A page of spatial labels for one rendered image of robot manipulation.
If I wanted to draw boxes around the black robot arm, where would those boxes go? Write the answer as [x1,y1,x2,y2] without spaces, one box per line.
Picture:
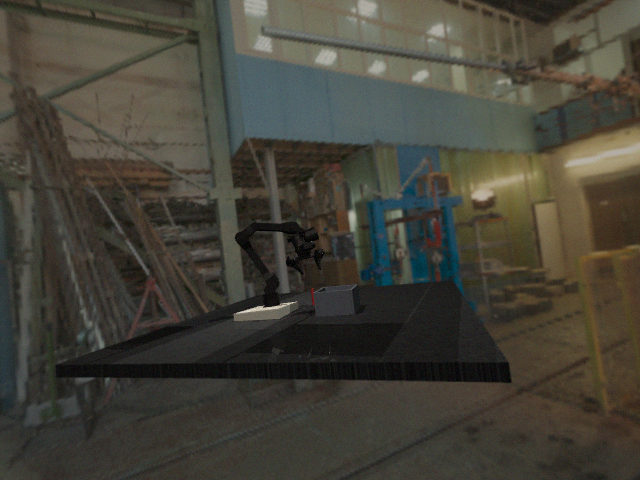
[235,221,319,308]

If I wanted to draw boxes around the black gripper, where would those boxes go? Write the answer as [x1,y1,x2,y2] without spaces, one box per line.
[286,242,325,275]

